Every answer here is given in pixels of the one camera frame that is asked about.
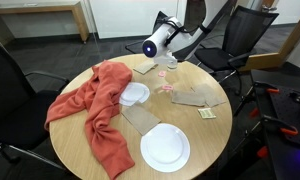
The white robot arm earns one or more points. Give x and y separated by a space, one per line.
158 41

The white paper mug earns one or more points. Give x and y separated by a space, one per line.
172 67

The small white plate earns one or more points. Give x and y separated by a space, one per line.
135 92

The pink sugar packet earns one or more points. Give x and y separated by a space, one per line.
161 73
167 87

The brown paper napkin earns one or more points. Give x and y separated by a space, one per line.
144 68
212 95
186 98
140 118

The black solid-back office chair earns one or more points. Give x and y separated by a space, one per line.
135 46

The orange red cloth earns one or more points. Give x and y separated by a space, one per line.
103 100

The large white plate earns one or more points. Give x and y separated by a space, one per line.
165 148

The yellow sugar packet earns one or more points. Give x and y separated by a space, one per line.
206 113

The black mesh office chair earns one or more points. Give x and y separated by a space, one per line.
246 30

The black robot stand platform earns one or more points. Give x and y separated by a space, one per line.
286 110

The light wooden bench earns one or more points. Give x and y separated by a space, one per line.
40 6

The large black office chair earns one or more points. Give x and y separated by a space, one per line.
10 100

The wooden frame board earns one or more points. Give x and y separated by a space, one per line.
290 43

